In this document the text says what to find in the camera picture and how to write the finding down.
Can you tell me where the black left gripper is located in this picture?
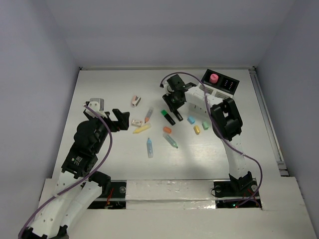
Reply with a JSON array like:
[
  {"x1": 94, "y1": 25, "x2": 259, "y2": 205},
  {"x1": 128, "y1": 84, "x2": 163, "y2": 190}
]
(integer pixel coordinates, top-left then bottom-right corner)
[{"x1": 86, "y1": 108, "x2": 130, "y2": 152}]

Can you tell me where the orange cap black highlighter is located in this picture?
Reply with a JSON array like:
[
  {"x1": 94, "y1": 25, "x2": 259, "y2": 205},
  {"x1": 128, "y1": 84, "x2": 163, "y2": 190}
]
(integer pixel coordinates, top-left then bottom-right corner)
[{"x1": 174, "y1": 111, "x2": 183, "y2": 121}]

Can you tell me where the green cap black highlighter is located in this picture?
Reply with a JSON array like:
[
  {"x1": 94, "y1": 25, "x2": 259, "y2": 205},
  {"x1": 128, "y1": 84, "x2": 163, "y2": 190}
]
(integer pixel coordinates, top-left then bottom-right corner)
[{"x1": 161, "y1": 110, "x2": 175, "y2": 125}]

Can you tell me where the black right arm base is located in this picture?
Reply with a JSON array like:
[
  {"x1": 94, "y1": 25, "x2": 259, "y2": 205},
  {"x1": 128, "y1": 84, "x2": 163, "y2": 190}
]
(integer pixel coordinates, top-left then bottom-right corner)
[{"x1": 210, "y1": 179, "x2": 262, "y2": 209}]

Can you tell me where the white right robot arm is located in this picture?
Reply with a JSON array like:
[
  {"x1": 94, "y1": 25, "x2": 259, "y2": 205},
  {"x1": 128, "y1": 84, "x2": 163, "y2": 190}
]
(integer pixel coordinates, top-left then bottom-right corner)
[{"x1": 160, "y1": 72, "x2": 253, "y2": 197}]

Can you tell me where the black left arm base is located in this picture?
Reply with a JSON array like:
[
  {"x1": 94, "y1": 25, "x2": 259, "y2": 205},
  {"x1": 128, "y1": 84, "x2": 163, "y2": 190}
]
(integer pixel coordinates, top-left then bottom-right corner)
[{"x1": 88, "y1": 181, "x2": 127, "y2": 210}]

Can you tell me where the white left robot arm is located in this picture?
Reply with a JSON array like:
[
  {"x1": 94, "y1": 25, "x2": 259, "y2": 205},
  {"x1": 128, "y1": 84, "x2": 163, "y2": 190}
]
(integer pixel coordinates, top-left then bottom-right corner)
[{"x1": 18, "y1": 103, "x2": 130, "y2": 239}]

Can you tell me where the white pink eraser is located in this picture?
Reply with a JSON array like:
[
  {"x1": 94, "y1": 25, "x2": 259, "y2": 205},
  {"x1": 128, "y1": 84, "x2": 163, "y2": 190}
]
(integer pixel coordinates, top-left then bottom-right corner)
[{"x1": 131, "y1": 119, "x2": 143, "y2": 127}]

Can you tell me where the yellow pencil-shaped highlighter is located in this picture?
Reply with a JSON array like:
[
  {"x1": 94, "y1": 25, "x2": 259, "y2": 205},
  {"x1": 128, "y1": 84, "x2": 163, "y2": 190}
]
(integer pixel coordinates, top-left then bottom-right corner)
[{"x1": 133, "y1": 123, "x2": 152, "y2": 134}]

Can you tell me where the pink white mini stapler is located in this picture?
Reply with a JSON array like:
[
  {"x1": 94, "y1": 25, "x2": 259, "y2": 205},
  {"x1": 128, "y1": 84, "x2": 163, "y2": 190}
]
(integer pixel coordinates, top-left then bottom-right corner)
[{"x1": 131, "y1": 95, "x2": 142, "y2": 107}]

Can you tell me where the grey pencil-shaped pen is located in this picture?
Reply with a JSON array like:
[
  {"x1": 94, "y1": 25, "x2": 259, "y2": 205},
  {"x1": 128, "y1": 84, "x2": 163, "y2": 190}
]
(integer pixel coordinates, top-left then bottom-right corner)
[{"x1": 145, "y1": 107, "x2": 154, "y2": 123}]

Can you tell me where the blue small eraser cap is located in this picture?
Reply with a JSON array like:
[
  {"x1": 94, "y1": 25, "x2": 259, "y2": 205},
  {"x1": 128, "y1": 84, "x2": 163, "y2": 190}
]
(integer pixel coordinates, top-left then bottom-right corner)
[{"x1": 187, "y1": 116, "x2": 195, "y2": 124}]

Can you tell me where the orange small eraser cap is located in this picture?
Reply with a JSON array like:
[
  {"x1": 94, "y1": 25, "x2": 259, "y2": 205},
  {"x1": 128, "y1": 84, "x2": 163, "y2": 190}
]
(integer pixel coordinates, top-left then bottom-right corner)
[{"x1": 163, "y1": 126, "x2": 172, "y2": 134}]

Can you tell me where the blue pencil-shaped highlighter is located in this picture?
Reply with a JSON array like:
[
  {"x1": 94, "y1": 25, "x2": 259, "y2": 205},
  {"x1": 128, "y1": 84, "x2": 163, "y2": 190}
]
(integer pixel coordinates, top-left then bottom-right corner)
[{"x1": 147, "y1": 138, "x2": 154, "y2": 158}]

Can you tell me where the yellow small eraser cap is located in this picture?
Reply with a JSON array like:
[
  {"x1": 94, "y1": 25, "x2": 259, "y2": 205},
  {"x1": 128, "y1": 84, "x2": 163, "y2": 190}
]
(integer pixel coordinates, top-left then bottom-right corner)
[{"x1": 193, "y1": 125, "x2": 201, "y2": 135}]

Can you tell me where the green small eraser cap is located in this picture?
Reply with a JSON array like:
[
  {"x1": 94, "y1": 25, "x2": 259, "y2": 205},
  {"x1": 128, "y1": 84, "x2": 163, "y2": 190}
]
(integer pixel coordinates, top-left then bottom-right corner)
[{"x1": 202, "y1": 121, "x2": 210, "y2": 130}]

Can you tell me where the green pencil-shaped highlighter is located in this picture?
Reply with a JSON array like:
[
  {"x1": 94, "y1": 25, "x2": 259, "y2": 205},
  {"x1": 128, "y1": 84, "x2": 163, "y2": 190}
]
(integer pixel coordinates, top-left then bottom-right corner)
[{"x1": 163, "y1": 132, "x2": 178, "y2": 148}]

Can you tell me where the pink tape roll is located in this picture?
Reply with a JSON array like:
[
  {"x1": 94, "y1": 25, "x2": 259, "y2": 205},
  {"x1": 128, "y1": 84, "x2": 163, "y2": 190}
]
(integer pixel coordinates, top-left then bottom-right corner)
[{"x1": 209, "y1": 73, "x2": 219, "y2": 84}]

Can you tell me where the white black desk organizer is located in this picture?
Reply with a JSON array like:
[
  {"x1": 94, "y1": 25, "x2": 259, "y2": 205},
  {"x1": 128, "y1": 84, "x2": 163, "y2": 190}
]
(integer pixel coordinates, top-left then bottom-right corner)
[{"x1": 201, "y1": 69, "x2": 239, "y2": 107}]

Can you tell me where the white front platform board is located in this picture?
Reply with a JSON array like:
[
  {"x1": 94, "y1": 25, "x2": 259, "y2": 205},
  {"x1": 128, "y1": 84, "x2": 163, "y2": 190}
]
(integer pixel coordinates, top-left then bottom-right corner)
[{"x1": 68, "y1": 177, "x2": 316, "y2": 239}]

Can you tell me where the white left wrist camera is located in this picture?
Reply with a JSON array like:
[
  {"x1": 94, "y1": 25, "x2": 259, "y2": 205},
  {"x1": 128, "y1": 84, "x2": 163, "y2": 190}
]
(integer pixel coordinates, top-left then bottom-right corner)
[{"x1": 85, "y1": 98, "x2": 106, "y2": 117}]

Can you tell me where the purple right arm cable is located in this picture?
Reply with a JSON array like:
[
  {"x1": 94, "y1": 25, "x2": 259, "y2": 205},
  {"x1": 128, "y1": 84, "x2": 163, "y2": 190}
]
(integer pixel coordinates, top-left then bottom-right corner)
[{"x1": 160, "y1": 72, "x2": 264, "y2": 209}]

